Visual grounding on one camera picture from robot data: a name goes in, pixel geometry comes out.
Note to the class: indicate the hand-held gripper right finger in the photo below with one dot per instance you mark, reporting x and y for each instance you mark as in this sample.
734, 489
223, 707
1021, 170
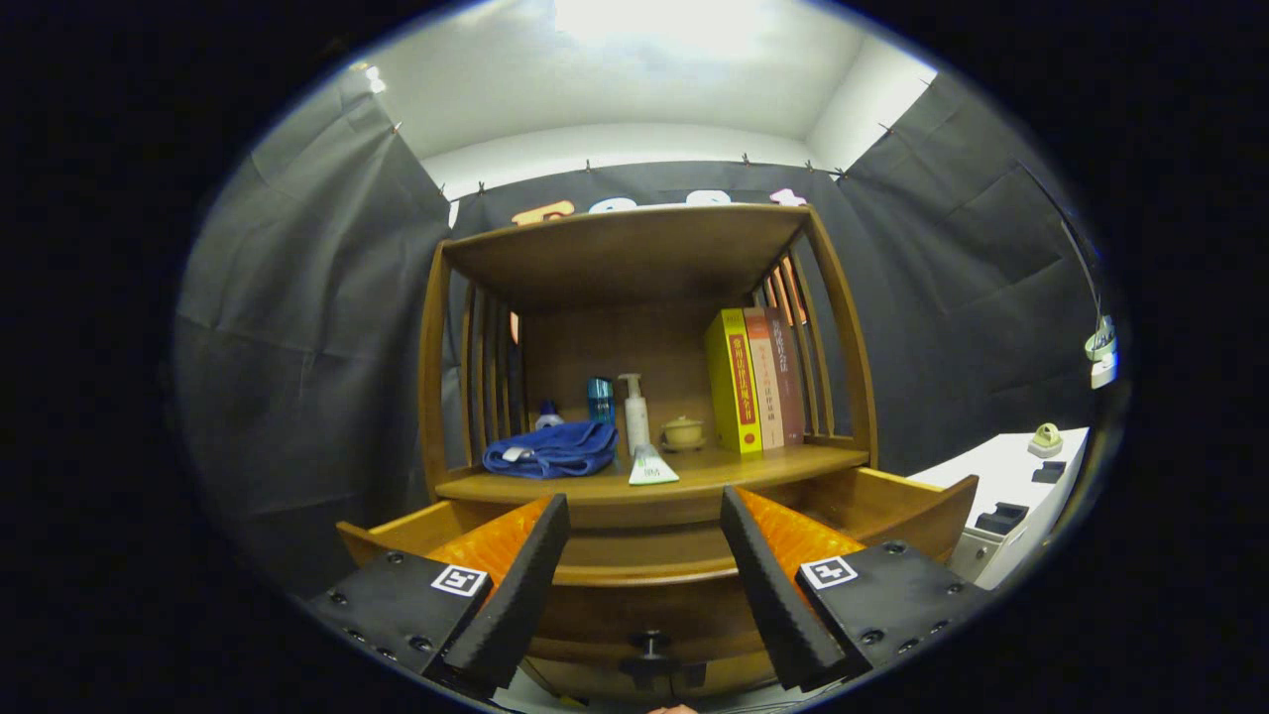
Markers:
771, 595

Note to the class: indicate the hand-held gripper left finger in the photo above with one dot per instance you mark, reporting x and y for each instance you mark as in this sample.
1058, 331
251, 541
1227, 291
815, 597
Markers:
516, 595

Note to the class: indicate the wooden drawer with black knob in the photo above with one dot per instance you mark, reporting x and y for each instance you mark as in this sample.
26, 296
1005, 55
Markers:
892, 506

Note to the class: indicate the white green-printed tube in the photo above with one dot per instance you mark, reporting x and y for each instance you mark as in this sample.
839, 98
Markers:
651, 471

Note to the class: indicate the wooden countertop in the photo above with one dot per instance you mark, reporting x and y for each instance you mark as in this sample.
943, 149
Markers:
714, 466

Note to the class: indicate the white side cabinet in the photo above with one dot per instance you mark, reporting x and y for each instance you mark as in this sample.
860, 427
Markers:
981, 466

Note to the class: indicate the wooden cabinet with slatted sides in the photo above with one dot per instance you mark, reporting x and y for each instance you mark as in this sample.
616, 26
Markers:
615, 253

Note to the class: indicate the blue folded towel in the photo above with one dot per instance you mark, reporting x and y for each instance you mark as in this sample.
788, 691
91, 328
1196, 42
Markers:
555, 451

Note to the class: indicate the small white blue-capped bottle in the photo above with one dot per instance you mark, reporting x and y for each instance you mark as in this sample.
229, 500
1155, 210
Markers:
548, 418

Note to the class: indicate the beige lidded teacup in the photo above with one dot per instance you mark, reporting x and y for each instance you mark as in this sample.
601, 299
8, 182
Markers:
682, 432

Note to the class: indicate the orange and cream book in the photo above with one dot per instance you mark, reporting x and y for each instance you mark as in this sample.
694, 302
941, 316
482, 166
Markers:
768, 387

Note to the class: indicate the teal blue bottle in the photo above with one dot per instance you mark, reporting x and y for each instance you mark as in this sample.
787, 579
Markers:
601, 402

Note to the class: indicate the yellow book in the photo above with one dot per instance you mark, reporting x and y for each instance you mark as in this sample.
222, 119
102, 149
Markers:
729, 387

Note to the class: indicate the white pump bottle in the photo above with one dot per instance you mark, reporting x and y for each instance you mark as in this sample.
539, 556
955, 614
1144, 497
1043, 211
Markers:
636, 416

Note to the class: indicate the small yellow-green tape dispenser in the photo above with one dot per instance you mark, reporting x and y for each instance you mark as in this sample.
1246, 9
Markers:
1046, 441

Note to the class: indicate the white and green device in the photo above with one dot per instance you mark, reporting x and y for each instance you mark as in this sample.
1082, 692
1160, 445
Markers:
1100, 352

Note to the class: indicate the thin black pole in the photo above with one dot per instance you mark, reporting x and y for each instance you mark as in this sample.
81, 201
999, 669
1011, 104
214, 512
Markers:
1076, 238

